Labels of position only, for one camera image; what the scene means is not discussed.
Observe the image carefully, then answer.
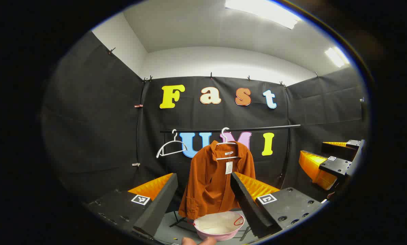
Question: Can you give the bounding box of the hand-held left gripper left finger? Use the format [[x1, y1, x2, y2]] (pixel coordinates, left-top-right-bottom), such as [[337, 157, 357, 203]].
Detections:
[[84, 173, 178, 239]]

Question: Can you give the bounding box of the row of black clips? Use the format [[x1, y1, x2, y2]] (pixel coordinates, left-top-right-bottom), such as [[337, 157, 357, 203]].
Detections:
[[108, 48, 320, 87]]

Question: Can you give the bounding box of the pink laundry hamper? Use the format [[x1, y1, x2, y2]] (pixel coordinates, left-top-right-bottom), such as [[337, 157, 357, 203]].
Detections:
[[193, 211, 245, 242]]

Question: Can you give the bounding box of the small ceiling light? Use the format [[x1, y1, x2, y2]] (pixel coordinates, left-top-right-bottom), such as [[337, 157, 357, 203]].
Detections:
[[325, 47, 349, 68]]

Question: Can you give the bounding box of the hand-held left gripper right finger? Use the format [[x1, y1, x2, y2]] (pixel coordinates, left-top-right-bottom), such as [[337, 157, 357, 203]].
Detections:
[[230, 172, 326, 239]]

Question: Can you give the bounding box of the long ceiling light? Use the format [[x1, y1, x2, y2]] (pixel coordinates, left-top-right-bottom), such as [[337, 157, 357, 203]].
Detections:
[[225, 0, 301, 30]]

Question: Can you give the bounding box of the black backdrop cloth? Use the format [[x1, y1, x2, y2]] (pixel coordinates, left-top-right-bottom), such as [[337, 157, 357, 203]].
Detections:
[[42, 31, 367, 218]]

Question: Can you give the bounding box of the white clothes hanger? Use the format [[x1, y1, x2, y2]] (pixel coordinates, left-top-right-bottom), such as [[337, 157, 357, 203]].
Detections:
[[216, 128, 240, 160], [156, 129, 188, 159]]

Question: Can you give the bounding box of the orange corduroy shirt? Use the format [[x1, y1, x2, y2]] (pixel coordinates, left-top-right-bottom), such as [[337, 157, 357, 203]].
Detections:
[[178, 140, 256, 220]]

